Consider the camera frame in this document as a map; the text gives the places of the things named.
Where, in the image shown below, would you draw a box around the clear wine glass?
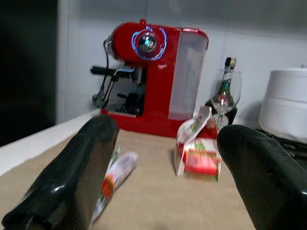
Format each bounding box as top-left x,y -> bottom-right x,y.
210,69 -> 242,130

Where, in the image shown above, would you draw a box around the red and white carton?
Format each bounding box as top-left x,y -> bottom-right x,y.
175,105 -> 221,183

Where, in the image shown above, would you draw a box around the red espresso coffee machine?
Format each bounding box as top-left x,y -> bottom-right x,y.
90,18 -> 209,138

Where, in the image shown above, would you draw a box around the white round cooker pot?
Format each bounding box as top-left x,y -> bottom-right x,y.
258,68 -> 307,144

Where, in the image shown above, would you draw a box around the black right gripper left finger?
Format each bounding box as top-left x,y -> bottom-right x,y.
1,115 -> 120,230

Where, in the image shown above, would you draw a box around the black stove top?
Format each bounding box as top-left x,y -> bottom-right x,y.
255,128 -> 307,166

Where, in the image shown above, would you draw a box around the dark wine bottle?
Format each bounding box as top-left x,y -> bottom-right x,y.
205,57 -> 238,125

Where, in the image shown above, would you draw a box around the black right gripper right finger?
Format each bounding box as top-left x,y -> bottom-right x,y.
216,124 -> 307,230

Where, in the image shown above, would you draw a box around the white printed sausage packet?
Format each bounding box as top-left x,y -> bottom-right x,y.
92,146 -> 139,223

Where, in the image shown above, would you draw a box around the glass sliding door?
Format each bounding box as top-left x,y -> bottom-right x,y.
0,0 -> 58,147

